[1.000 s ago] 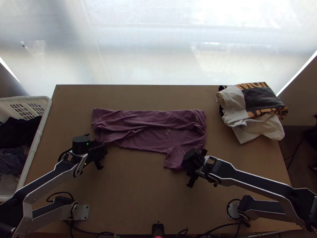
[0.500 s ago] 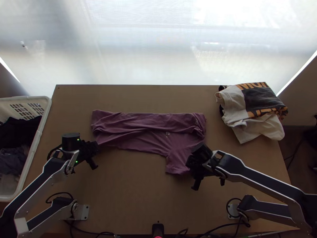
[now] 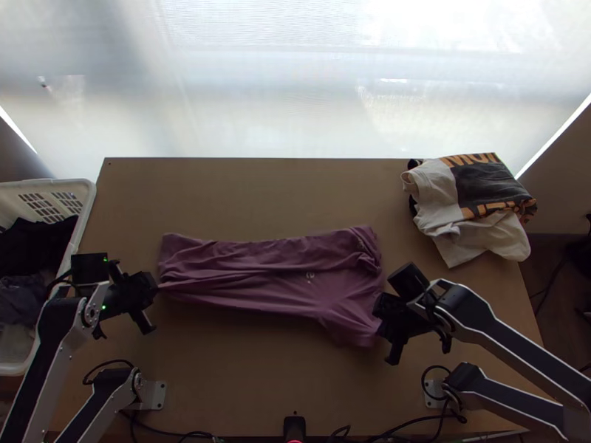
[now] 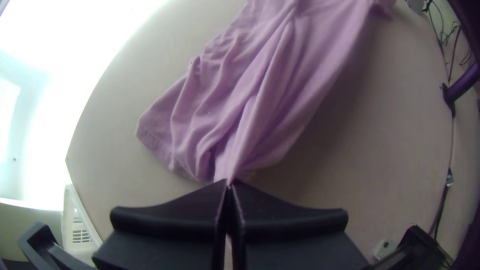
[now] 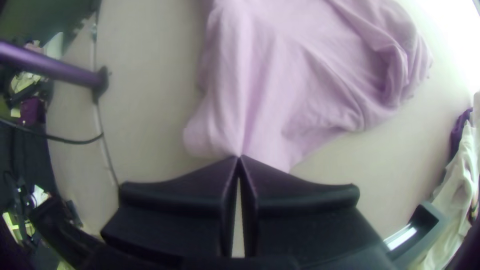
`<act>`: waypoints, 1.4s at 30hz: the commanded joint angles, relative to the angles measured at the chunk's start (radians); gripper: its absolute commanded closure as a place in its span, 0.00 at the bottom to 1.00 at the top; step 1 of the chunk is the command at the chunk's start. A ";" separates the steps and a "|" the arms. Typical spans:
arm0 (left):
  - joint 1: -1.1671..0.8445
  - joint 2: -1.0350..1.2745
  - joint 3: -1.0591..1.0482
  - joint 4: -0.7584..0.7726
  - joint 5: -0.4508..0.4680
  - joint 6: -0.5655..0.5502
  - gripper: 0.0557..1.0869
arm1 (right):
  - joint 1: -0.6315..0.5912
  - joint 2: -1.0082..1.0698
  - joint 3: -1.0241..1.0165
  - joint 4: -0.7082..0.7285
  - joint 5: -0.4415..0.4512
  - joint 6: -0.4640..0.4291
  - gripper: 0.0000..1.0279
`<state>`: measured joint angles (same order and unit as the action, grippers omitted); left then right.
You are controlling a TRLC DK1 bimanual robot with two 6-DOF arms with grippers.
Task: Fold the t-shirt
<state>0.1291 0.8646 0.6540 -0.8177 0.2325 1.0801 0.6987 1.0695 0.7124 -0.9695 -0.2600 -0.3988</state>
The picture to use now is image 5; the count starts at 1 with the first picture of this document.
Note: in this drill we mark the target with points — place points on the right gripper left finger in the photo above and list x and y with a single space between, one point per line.
176 213

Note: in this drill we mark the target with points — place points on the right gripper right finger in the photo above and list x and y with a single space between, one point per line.
300 217

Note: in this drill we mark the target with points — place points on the pale pink t-shirt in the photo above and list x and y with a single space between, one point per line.
300 75

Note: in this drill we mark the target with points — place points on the pile of folded clothes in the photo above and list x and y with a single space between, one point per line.
459 195

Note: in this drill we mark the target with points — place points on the dark camera post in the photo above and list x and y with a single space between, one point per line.
45 65

